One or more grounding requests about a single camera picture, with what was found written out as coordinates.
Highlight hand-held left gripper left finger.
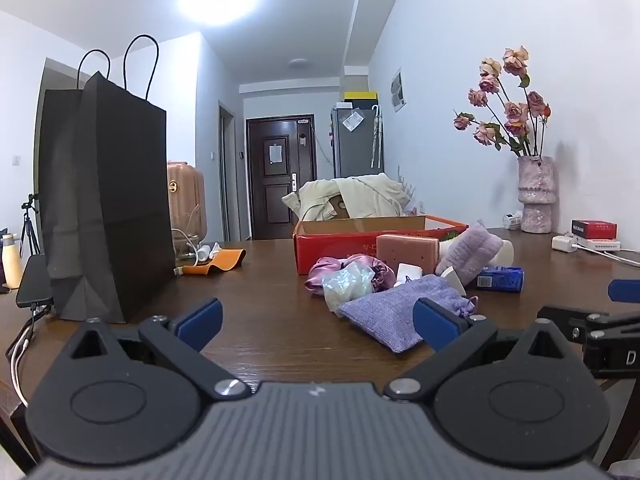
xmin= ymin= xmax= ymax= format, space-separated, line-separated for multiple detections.
xmin=52 ymin=297 xmax=253 ymax=402

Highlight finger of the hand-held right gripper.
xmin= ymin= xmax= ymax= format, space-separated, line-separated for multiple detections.
xmin=608 ymin=279 xmax=640 ymax=304
xmin=537 ymin=305 xmax=640 ymax=345

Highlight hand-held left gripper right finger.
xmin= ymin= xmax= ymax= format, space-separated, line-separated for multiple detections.
xmin=382 ymin=297 xmax=586 ymax=404

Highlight purple fabric pouch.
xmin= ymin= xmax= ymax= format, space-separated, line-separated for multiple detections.
xmin=339 ymin=275 xmax=478 ymax=354

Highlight blue tissue packet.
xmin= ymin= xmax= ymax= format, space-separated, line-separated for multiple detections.
xmin=475 ymin=266 xmax=525 ymax=293

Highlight purple fluffy headband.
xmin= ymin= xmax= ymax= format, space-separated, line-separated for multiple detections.
xmin=436 ymin=221 xmax=504 ymax=286

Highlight red cardboard box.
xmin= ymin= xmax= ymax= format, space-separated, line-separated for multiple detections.
xmin=293 ymin=215 xmax=469 ymax=276

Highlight white sponge wedge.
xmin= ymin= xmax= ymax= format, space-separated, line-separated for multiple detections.
xmin=440 ymin=266 xmax=468 ymax=297

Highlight white power strip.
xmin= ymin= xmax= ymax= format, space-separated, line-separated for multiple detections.
xmin=575 ymin=238 xmax=622 ymax=252

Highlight orange pouch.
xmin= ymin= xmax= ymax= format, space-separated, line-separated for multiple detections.
xmin=182 ymin=248 xmax=247 ymax=276

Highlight red flat box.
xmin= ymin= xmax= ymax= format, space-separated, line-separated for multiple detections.
xmin=571 ymin=219 xmax=618 ymax=240

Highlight white foam cylinder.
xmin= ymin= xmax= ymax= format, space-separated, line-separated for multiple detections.
xmin=492 ymin=239 xmax=515 ymax=267

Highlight clear plastic bag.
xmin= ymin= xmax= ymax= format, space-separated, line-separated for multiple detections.
xmin=322 ymin=263 xmax=375 ymax=313

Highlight pink satin scrunchie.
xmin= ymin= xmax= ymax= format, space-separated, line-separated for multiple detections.
xmin=305 ymin=254 xmax=397 ymax=297

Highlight pink suitcase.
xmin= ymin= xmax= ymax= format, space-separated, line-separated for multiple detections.
xmin=167 ymin=161 xmax=207 ymax=248

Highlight pale purple dried sprigs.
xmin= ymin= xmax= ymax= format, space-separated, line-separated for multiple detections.
xmin=397 ymin=166 xmax=425 ymax=216

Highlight pink textured vase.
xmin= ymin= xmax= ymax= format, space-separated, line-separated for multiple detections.
xmin=517 ymin=155 xmax=556 ymax=234

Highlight beige jacket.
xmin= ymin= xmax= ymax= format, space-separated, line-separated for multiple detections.
xmin=282 ymin=173 xmax=412 ymax=222

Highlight dark brown entrance door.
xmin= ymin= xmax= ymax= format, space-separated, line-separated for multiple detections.
xmin=246 ymin=115 xmax=317 ymax=241

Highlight wooden chair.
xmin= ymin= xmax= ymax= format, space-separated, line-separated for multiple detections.
xmin=324 ymin=197 xmax=352 ymax=221

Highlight grey interior door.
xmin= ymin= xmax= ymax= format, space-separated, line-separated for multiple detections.
xmin=218 ymin=101 xmax=238 ymax=242

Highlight black paper shopping bag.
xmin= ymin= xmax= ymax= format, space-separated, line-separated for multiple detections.
xmin=34 ymin=35 xmax=177 ymax=324

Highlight black smartphone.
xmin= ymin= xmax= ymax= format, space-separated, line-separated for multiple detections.
xmin=16 ymin=255 xmax=55 ymax=309

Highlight grey refrigerator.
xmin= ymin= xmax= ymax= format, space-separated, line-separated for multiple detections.
xmin=331 ymin=102 xmax=385 ymax=179

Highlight black tripod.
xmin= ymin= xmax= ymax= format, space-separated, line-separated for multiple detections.
xmin=20 ymin=193 xmax=42 ymax=257

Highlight white umbrella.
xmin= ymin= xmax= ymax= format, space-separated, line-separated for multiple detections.
xmin=371 ymin=105 xmax=383 ymax=168

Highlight cream water bottle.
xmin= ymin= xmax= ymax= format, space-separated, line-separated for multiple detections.
xmin=1 ymin=233 xmax=23 ymax=288

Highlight dried pink rose bouquet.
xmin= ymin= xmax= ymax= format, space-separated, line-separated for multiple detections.
xmin=453 ymin=46 xmax=552 ymax=157

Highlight bright ceiling light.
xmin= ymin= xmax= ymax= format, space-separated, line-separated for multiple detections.
xmin=179 ymin=0 xmax=260 ymax=27

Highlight white charger cable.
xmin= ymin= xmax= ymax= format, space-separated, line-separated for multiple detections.
xmin=575 ymin=243 xmax=640 ymax=267

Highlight white cable bundle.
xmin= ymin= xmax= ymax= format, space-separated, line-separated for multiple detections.
xmin=172 ymin=229 xmax=221 ymax=266

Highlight white phone cable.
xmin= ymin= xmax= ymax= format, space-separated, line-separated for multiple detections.
xmin=5 ymin=307 xmax=37 ymax=408

